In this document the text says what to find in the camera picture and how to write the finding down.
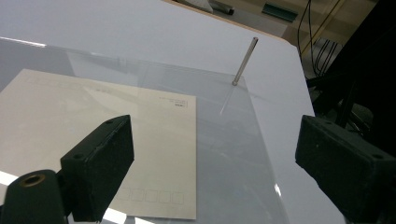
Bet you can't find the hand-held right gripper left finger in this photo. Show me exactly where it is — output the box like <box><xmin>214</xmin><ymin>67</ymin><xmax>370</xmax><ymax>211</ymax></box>
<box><xmin>60</xmin><ymin>114</ymin><xmax>135</xmax><ymax>223</ymax></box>

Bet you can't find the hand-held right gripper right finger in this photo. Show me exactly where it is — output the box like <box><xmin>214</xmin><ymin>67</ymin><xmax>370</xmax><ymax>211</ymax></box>
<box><xmin>294</xmin><ymin>114</ymin><xmax>396</xmax><ymax>224</ymax></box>

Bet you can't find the beige paper envelope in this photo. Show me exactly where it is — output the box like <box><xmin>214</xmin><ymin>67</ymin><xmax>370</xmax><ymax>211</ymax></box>
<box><xmin>0</xmin><ymin>68</ymin><xmax>198</xmax><ymax>220</ymax></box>

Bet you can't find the black metal stand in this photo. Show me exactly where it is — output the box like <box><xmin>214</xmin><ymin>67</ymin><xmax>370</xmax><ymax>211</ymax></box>
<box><xmin>306</xmin><ymin>74</ymin><xmax>362</xmax><ymax>129</ymax></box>

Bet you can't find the black curtain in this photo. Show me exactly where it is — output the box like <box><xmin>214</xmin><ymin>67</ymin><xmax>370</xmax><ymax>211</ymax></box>
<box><xmin>306</xmin><ymin>0</ymin><xmax>396</xmax><ymax>157</ymax></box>

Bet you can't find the thin metal pin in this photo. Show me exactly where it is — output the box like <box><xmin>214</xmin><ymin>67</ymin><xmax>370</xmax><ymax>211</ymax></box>
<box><xmin>231</xmin><ymin>36</ymin><xmax>260</xmax><ymax>87</ymax></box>

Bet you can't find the grey-green desk label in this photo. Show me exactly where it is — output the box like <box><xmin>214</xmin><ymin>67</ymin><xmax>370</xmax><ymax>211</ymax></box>
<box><xmin>261</xmin><ymin>2</ymin><xmax>299</xmax><ymax>23</ymax></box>

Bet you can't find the bundle of black cables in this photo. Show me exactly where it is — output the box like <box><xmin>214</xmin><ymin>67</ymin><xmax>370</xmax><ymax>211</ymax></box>
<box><xmin>312</xmin><ymin>37</ymin><xmax>341</xmax><ymax>78</ymax></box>

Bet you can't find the black wall cable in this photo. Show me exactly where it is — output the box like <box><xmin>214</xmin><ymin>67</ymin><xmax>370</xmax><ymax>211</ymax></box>
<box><xmin>297</xmin><ymin>0</ymin><xmax>313</xmax><ymax>59</ymax></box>

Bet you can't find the yellow cable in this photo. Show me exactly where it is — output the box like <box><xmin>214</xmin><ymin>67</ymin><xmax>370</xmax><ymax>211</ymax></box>
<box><xmin>300</xmin><ymin>0</ymin><xmax>347</xmax><ymax>58</ymax></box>

